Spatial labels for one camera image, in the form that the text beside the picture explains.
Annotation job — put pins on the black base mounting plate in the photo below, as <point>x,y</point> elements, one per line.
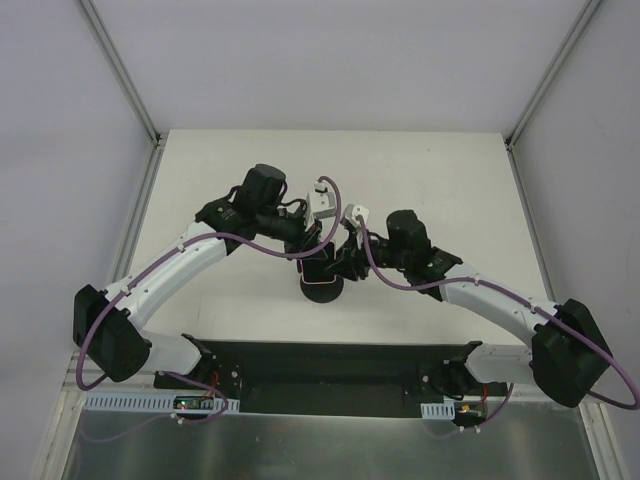
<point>358,380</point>

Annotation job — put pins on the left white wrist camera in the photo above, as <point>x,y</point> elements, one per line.
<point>321,204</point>

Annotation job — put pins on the aluminium frame post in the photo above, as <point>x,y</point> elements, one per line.
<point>118,69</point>
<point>552,72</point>

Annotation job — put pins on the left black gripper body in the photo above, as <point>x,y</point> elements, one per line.
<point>310,247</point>

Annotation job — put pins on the black phone pink case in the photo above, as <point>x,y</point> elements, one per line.
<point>314,271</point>

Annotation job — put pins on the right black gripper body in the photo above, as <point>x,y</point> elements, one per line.
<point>356,253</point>

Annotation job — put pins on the right aluminium frame post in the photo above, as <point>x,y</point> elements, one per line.
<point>552,72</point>

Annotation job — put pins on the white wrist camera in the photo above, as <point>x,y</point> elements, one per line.
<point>321,204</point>
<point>352,217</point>

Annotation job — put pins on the black phone stand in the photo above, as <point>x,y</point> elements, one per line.
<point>322,293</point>

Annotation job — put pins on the white cable duct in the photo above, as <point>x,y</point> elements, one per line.
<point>445,411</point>
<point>158,403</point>

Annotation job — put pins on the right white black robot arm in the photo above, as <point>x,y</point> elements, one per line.
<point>561,350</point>

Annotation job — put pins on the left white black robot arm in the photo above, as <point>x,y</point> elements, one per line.
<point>109,323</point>

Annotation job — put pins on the left white cable duct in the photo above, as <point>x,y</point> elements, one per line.
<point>158,403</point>

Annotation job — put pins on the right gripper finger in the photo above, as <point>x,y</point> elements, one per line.
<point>347,252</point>
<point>346,269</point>

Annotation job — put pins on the right white cable duct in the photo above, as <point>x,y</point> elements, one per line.
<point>445,411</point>

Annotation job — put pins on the left aluminium frame post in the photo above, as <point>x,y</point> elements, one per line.
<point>118,69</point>

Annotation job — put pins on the aluminium rail left front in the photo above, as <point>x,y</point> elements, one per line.
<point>91,372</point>

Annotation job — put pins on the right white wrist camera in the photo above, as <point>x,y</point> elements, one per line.
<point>352,217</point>

